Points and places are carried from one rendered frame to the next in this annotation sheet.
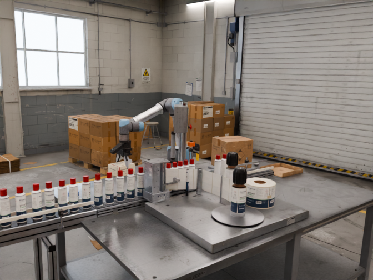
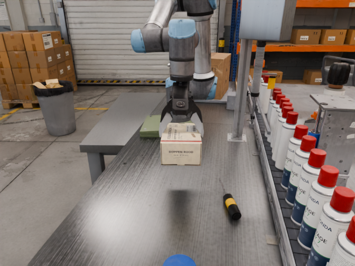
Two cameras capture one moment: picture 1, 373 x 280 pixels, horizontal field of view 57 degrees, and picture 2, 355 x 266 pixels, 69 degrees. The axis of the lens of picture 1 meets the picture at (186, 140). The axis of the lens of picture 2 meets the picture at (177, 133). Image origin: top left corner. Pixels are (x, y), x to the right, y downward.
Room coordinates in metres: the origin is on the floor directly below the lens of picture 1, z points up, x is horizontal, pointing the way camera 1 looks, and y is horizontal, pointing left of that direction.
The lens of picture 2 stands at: (1.96, 1.01, 1.36)
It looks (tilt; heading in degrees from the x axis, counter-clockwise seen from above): 24 degrees down; 317
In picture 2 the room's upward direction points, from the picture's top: straight up
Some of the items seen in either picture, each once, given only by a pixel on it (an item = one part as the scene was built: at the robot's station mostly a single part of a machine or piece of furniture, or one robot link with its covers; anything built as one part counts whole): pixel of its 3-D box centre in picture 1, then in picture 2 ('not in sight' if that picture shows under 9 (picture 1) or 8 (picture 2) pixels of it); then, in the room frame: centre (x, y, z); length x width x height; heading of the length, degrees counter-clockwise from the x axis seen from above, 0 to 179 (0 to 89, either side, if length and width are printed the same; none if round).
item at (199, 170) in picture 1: (199, 181); not in sight; (2.27, -0.10, 0.97); 0.05 x 0.05 x 0.19
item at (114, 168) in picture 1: (121, 168); (181, 142); (2.51, 0.48, 0.99); 0.16 x 0.12 x 0.07; 136
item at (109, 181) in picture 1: (109, 188); (318, 208); (2.08, 0.48, 0.98); 0.05 x 0.05 x 0.20
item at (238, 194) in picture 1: (238, 191); not in sight; (1.93, -0.31, 1.04); 0.09 x 0.09 x 0.29
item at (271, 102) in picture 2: (185, 173); (273, 114); (2.45, 0.00, 0.98); 0.05 x 0.05 x 0.20
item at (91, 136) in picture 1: (104, 141); not in sight; (6.23, 1.51, 0.45); 1.20 x 0.84 x 0.89; 48
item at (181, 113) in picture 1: (181, 118); (267, 12); (2.51, 0.04, 1.38); 0.17 x 0.10 x 0.19; 2
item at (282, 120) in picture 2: not in sight; (283, 134); (2.32, 0.17, 0.98); 0.05 x 0.05 x 0.20
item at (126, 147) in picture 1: (124, 148); (181, 93); (2.53, 0.46, 1.14); 0.09 x 0.08 x 0.12; 136
